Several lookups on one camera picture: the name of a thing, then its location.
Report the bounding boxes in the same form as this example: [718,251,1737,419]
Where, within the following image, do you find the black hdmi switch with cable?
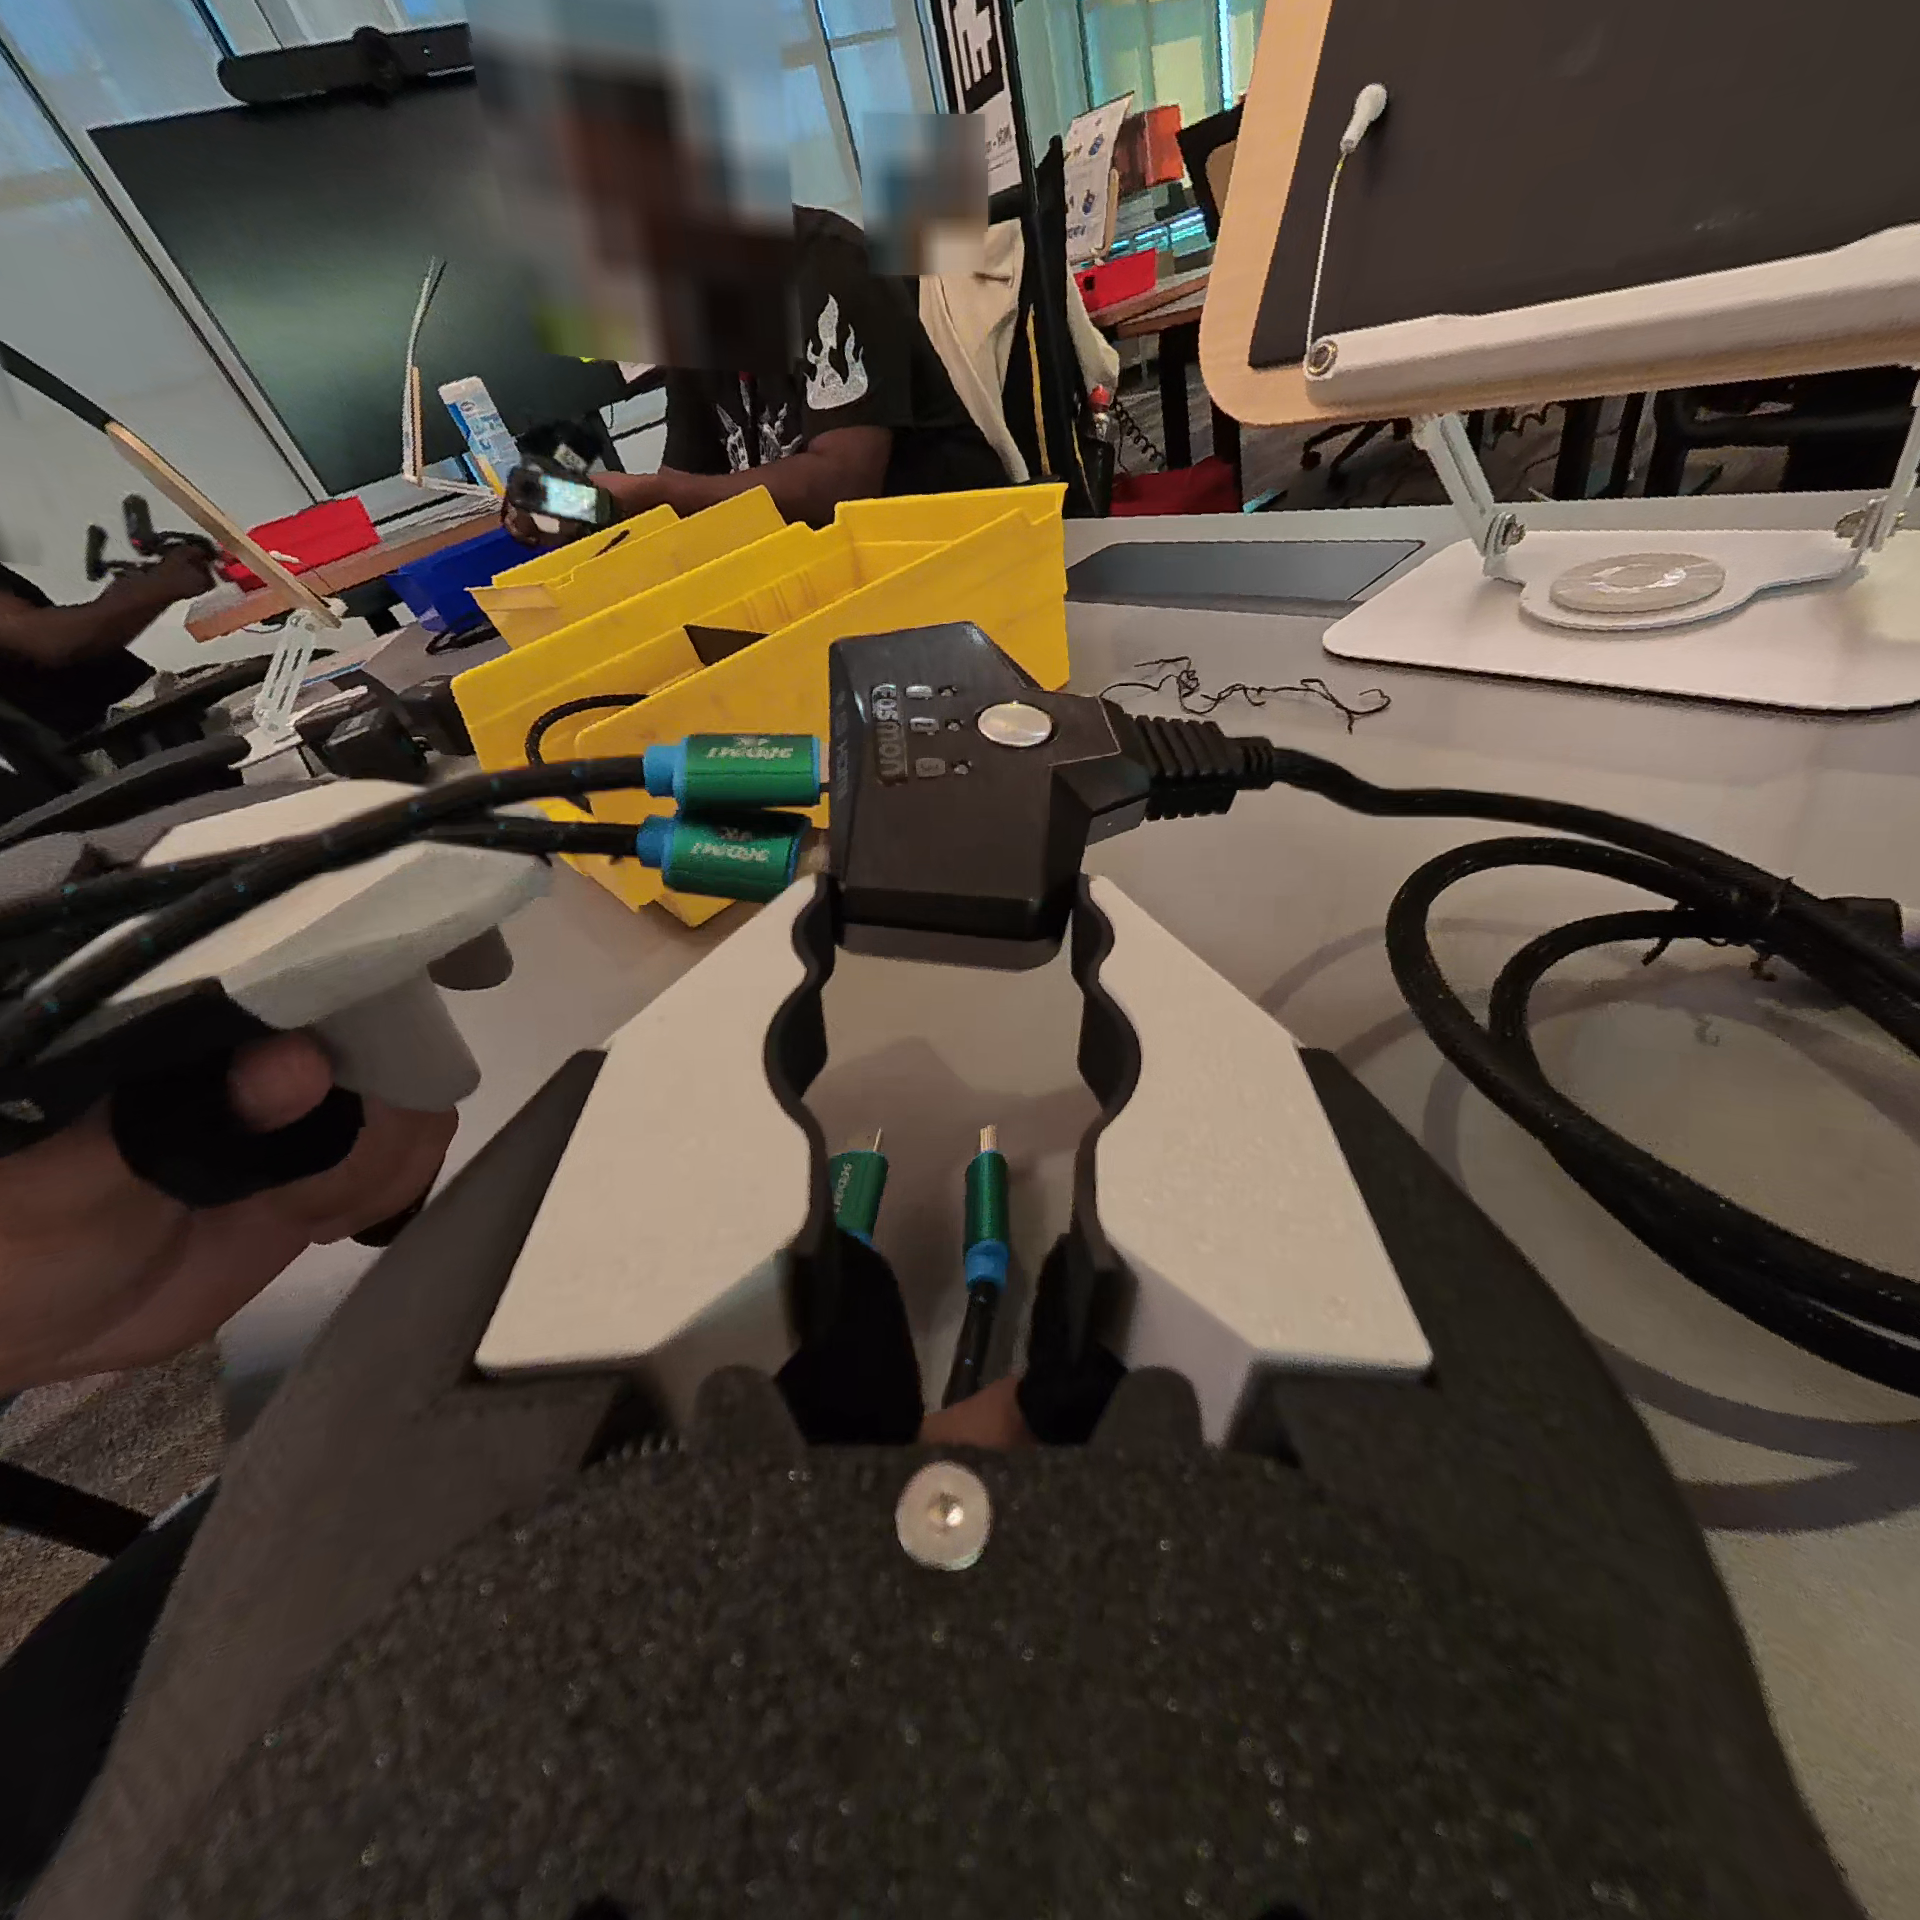
[823,624,1920,1399]

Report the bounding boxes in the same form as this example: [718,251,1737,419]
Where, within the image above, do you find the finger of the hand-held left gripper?
[121,787,563,1005]
[287,965,490,1118]

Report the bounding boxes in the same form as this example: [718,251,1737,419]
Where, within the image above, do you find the dark wall screen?
[91,105,645,499]

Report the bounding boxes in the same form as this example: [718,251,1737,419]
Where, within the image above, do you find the white panel stand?
[1304,84,1920,717]

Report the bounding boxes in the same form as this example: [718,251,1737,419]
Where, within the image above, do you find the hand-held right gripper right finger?
[1037,871,1435,1444]

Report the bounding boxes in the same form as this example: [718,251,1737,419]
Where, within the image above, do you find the blue plastic bin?
[384,527,548,637]

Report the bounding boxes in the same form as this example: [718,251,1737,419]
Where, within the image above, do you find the black braided hdmi cable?
[0,818,898,1264]
[0,728,1023,1412]

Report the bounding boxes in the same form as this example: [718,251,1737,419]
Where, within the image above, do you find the person's left hand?
[0,1038,457,1399]

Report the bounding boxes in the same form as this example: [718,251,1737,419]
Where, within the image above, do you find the tangled thin black wire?
[1104,658,1395,735]

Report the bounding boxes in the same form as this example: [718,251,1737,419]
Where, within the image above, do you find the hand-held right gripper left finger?
[481,871,918,1444]

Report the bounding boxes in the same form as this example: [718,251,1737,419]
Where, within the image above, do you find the yellow plastic bin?
[471,488,801,652]
[453,481,1071,921]

